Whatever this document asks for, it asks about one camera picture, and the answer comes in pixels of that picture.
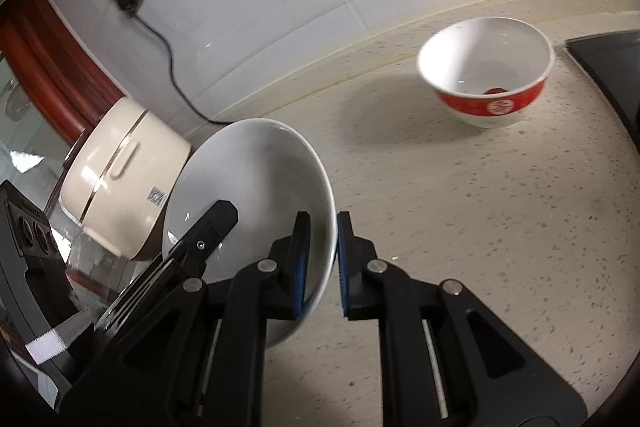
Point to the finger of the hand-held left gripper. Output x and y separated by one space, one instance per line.
210 232

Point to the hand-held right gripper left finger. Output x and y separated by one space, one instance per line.
299 267

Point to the black cooktop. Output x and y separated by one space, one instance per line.
615 67

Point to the red wooden door frame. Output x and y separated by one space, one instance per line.
45 42

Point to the white bowl with red band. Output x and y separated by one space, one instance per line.
480 57

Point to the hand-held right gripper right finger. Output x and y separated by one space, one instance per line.
344 267

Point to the cream rice cooker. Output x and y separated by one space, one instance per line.
125 167

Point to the glass door panel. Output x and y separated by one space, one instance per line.
25 132

